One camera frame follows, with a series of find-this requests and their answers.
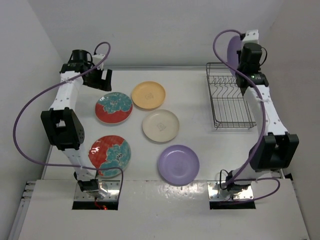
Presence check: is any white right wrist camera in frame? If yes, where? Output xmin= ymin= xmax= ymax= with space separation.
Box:
xmin=241 ymin=29 xmax=259 ymax=46

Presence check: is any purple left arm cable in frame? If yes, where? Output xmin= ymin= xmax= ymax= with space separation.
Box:
xmin=12 ymin=41 xmax=125 ymax=201

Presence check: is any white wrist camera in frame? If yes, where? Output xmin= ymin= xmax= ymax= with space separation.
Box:
xmin=92 ymin=53 xmax=105 ymax=71
xmin=241 ymin=29 xmax=259 ymax=46

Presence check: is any metal base plate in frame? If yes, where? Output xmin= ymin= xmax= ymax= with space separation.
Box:
xmin=207 ymin=180 xmax=254 ymax=202
xmin=73 ymin=180 xmax=121 ymax=202

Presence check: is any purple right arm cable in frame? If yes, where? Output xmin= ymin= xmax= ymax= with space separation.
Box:
xmin=212 ymin=29 xmax=281 ymax=203

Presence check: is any lavender plate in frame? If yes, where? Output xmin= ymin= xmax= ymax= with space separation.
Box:
xmin=227 ymin=35 xmax=242 ymax=78
xmin=157 ymin=144 xmax=200 ymax=186

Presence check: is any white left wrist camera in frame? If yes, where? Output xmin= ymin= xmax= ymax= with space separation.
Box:
xmin=92 ymin=53 xmax=105 ymax=71

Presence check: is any grey wire dish rack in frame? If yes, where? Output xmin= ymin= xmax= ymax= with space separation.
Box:
xmin=205 ymin=62 xmax=256 ymax=130

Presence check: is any cream plate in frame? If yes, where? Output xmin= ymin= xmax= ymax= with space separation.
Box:
xmin=142 ymin=109 xmax=180 ymax=143

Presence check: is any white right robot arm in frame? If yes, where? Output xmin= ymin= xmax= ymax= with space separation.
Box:
xmin=224 ymin=43 xmax=299 ymax=192

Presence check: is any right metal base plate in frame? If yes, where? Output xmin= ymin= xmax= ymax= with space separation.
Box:
xmin=207 ymin=180 xmax=254 ymax=202

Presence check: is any red teal floral plate upper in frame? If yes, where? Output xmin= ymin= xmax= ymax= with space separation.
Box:
xmin=95 ymin=92 xmax=133 ymax=124

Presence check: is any red teal floral plate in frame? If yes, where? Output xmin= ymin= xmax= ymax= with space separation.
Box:
xmin=95 ymin=92 xmax=133 ymax=124
xmin=88 ymin=135 xmax=131 ymax=171

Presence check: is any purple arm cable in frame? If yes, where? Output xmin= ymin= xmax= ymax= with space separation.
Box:
xmin=12 ymin=41 xmax=125 ymax=201
xmin=212 ymin=29 xmax=281 ymax=203

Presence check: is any orange plate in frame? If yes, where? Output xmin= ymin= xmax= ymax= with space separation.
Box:
xmin=131 ymin=81 xmax=166 ymax=110

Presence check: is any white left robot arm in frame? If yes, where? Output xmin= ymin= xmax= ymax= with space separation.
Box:
xmin=40 ymin=49 xmax=112 ymax=199

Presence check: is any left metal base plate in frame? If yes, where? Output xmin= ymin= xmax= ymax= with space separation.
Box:
xmin=73 ymin=180 xmax=121 ymax=202

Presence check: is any red teal floral plate lower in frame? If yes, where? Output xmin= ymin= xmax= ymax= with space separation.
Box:
xmin=88 ymin=135 xmax=131 ymax=171

